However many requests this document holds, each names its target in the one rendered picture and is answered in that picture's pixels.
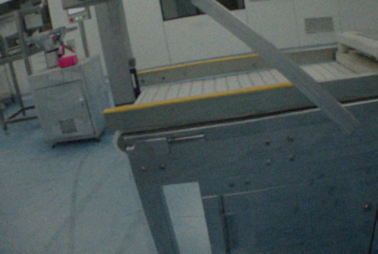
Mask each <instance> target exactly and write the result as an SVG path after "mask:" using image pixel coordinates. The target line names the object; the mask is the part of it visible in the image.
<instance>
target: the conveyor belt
mask: <svg viewBox="0 0 378 254"><path fill-rule="evenodd" d="M300 68H301V69H302V70H304V71H305V72H306V73H308V74H309V75H310V76H311V77H312V78H314V79H315V80H317V79H326V78H336V77H340V76H347V75H357V74H358V73H356V72H355V71H353V70H351V69H348V68H347V67H345V66H343V65H342V64H338V63H337V62H330V63H319V64H317V63H316V64H312V65H304V66H300ZM285 82H289V81H288V80H287V79H286V78H285V77H284V76H283V75H282V74H281V73H280V72H279V71H278V70H276V69H272V70H263V71H259V72H251V73H247V72H246V73H241V74H237V75H228V76H222V77H217V78H205V79H199V80H190V81H185V82H181V83H172V84H166V85H161V86H153V87H148V88H146V89H144V90H143V91H142V92H141V94H140V96H139V97H138V98H137V100H136V101H135V103H134V104H139V103H148V102H153V101H158V100H167V99H172V98H178V97H187V96H192V95H201V94H207V93H212V92H221V91H225V90H231V89H244V88H250V87H254V86H263V85H267V84H269V85H272V84H277V83H285ZM377 95H378V92H376V93H372V94H371V93H368V94H365V95H355V96H350V97H340V98H336V99H335V100H337V102H342V101H346V100H353V99H354V100H356V99H360V98H364V97H374V96H377ZM310 106H316V105H315V104H314V103H313V102H312V103H304V104H299V105H294V106H282V107H277V108H272V109H263V110H258V111H249V112H244V113H238V114H229V115H224V116H218V117H209V118H203V119H198V120H188V121H182V122H177V123H167V124H162V125H156V126H147V127H142V128H133V129H129V128H127V129H122V130H117V131H116V132H115V134H114V138H113V144H114V147H115V148H116V149H117V151H118V152H119V153H121V154H123V155H126V156H128V153H127V152H124V151H121V150H120V149H119V148H118V147H117V138H118V137H119V136H120V135H121V134H123V133H127V132H133V131H135V132H138V131H143V132H147V131H148V130H153V129H158V128H167V127H173V126H183V125H188V124H194V123H203V122H209V121H214V120H225V119H230V118H235V117H245V116H250V115H255V114H264V113H269V112H274V111H283V110H287V109H296V108H301V107H310Z"/></svg>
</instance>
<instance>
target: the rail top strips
mask: <svg viewBox="0 0 378 254"><path fill-rule="evenodd" d="M255 56H259V54H252V55H244V56H235V57H231V58H222V59H213V60H209V61H200V62H195V63H187V64H183V65H177V66H169V67H165V68H160V69H151V70H146V71H141V72H138V73H137V75H139V74H143V73H149V72H157V71H162V70H166V69H175V68H179V67H185V66H193V65H198V64H207V63H211V62H216V61H229V60H233V59H238V58H251V57H255ZM288 86H294V85H293V84H292V82H290V81H289V82H285V83H277V84H272V85H269V84H267V85H263V86H254V87H250V88H244V89H231V90H225V91H221V92H212V93H207V94H201V95H192V96H187V97H178V98H172V99H167V100H158V101H153V102H148V103H139V104H134V105H130V106H121V107H116V108H111V109H105V110H104V112H103V113H104V114H108V113H112V112H117V111H126V110H132V109H140V108H145V107H150V106H159V105H165V104H169V103H179V102H184V101H189V100H198V99H204V98H209V97H218V96H224V95H232V94H238V93H248V92H256V91H261V90H265V89H274V88H283V87H288Z"/></svg>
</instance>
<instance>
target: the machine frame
mask: <svg viewBox="0 0 378 254"><path fill-rule="evenodd" d="M94 11H95V15H96V20H97V27H98V30H99V36H100V42H101V45H102V51H103V55H104V56H103V58H104V61H105V63H106V71H107V74H108V77H109V84H110V87H111V93H112V99H113V101H114V105H115V106H114V107H115V108H116V107H121V106H130V105H134V103H135V101H136V98H135V95H134V87H133V83H132V79H131V74H130V71H129V69H133V68H135V67H130V65H129V62H128V60H129V59H131V58H133V57H134V56H133V53H132V50H131V41H130V38H129V35H128V27H127V23H126V16H125V10H124V7H123V0H114V1H109V2H105V3H101V4H96V5H95V6H94ZM128 159H129V158H128ZM129 162H130V159H129ZM130 166H131V162H130ZM131 170H132V167H131ZM132 173H133V177H134V172H133V170H132ZM134 181H135V184H136V186H137V192H138V194H139V197H140V200H141V202H142V206H143V210H144V212H145V217H146V220H147V223H148V226H149V229H150V231H151V236H152V238H153V240H154V243H155V245H156V248H157V252H158V254H180V251H179V247H178V244H177V240H176V235H175V232H174V228H173V222H172V220H171V215H170V213H169V210H168V206H167V202H166V200H165V194H164V191H163V187H162V186H153V187H147V186H145V185H144V184H143V183H141V182H140V181H138V180H137V179H135V177H134Z"/></svg>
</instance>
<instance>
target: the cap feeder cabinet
mask: <svg viewBox="0 0 378 254"><path fill-rule="evenodd" d="M27 80H28V84H29V86H30V91H31V95H32V99H33V102H34V106H35V109H36V113H37V115H38V120H39V122H40V124H41V129H42V131H43V134H44V139H45V141H46V142H47V143H52V148H54V147H55V145H53V143H57V142H62V141H64V142H66V141H70V140H78V139H79V140H82V139H86V138H91V137H96V138H97V140H96V143H98V142H100V140H99V139H98V137H99V136H100V135H101V133H102V132H103V130H104V129H105V128H106V122H105V117H104V114H103V112H104V110H105V109H111V102H110V99H109V94H108V91H107V85H106V81H105V78H104V73H103V67H102V64H101V59H100V54H96V55H90V56H89V57H88V58H86V57H85V58H78V63H77V64H75V65H74V66H68V67H66V68H63V69H60V65H58V66H56V67H54V68H52V67H45V68H44V69H42V70H40V71H38V72H36V73H34V74H33V75H30V76H29V77H27Z"/></svg>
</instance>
